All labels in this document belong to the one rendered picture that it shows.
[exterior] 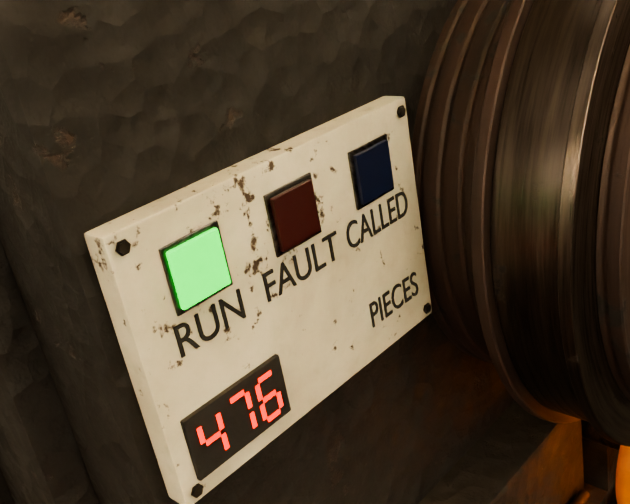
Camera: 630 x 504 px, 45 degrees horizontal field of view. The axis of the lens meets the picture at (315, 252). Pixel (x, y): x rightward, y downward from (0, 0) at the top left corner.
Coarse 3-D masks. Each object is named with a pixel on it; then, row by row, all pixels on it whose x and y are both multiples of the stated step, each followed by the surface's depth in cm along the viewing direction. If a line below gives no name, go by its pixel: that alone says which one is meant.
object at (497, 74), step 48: (480, 0) 59; (528, 0) 52; (480, 48) 57; (432, 96) 59; (480, 96) 56; (432, 144) 58; (480, 144) 51; (432, 192) 58; (480, 192) 52; (432, 240) 60; (480, 240) 52; (432, 288) 63; (480, 288) 54; (480, 336) 64
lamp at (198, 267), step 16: (192, 240) 42; (208, 240) 43; (176, 256) 41; (192, 256) 42; (208, 256) 43; (224, 256) 44; (176, 272) 41; (192, 272) 42; (208, 272) 43; (224, 272) 44; (176, 288) 42; (192, 288) 42; (208, 288) 43; (192, 304) 42
